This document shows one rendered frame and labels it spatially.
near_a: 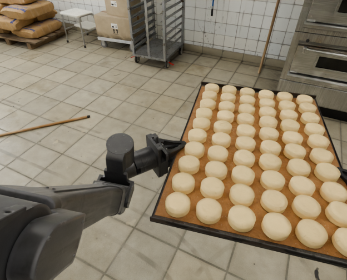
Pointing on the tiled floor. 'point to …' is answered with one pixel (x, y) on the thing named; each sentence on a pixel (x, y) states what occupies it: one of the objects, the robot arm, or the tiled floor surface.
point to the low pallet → (10, 38)
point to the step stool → (79, 21)
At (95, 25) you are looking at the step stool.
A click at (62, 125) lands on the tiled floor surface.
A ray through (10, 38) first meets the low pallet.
